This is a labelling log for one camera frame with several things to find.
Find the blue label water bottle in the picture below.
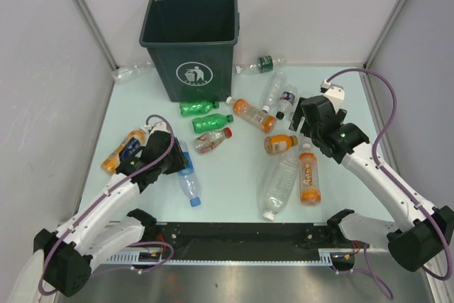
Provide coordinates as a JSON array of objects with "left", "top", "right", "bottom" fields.
[{"left": 177, "top": 140, "right": 201, "bottom": 207}]

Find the yellow navy milk tea bottle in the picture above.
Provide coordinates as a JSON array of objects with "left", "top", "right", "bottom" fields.
[{"left": 101, "top": 126, "right": 149, "bottom": 174}]

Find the orange juice bottle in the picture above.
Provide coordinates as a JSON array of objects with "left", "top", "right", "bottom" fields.
[{"left": 264, "top": 134, "right": 299, "bottom": 154}]

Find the red cap crushed bottle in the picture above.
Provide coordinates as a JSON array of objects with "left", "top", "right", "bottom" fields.
[{"left": 194, "top": 128, "right": 233, "bottom": 154}]

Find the green bottle with cap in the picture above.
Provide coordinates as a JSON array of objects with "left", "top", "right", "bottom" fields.
[{"left": 192, "top": 114, "right": 233, "bottom": 133}]

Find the orange jasmine tea bottle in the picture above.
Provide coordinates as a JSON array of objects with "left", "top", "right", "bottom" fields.
[{"left": 299, "top": 143, "right": 321, "bottom": 205}]

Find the crushed clear bottle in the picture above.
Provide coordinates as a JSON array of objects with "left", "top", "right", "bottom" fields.
[{"left": 112, "top": 60, "right": 154, "bottom": 84}]

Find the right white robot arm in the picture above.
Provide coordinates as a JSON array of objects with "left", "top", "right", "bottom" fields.
[{"left": 289, "top": 95, "right": 453, "bottom": 272}]

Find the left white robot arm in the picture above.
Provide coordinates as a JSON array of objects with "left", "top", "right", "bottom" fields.
[{"left": 33, "top": 130, "right": 188, "bottom": 297}]

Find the green bottle near bin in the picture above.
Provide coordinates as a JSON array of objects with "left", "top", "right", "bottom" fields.
[{"left": 179, "top": 100, "right": 219, "bottom": 117}]

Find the dark green plastic bin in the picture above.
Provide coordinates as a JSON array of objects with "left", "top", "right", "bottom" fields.
[{"left": 139, "top": 0, "right": 240, "bottom": 102}]

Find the pepsi label clear bottle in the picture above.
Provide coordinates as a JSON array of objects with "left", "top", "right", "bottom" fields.
[{"left": 276, "top": 84, "right": 298, "bottom": 120}]

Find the orange tea bottle white cap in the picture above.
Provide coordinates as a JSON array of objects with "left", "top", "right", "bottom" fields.
[{"left": 226, "top": 97, "right": 277, "bottom": 133}]

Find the clear bottle white cap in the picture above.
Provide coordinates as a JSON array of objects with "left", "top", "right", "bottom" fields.
[{"left": 260, "top": 70, "right": 287, "bottom": 113}]

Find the large clear bottle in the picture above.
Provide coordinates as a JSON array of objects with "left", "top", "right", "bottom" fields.
[{"left": 259, "top": 150, "right": 298, "bottom": 221}]

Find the green label clear bottle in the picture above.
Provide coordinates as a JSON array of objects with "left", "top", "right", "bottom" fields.
[{"left": 233, "top": 54, "right": 287, "bottom": 75}]

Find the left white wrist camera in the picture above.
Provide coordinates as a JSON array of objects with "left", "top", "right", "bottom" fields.
[{"left": 140, "top": 121, "right": 170, "bottom": 136}]

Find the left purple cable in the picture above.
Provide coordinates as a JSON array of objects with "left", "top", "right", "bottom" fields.
[{"left": 38, "top": 114, "right": 175, "bottom": 297}]

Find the purple cable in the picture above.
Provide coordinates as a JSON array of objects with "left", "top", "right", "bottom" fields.
[
  {"left": 38, "top": 114, "right": 175, "bottom": 297},
  {"left": 326, "top": 67, "right": 454, "bottom": 300}
]

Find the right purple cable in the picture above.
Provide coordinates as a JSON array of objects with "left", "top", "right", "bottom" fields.
[{"left": 326, "top": 67, "right": 454, "bottom": 300}]

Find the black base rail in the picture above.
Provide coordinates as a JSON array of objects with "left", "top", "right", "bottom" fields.
[{"left": 120, "top": 221, "right": 355, "bottom": 265}]

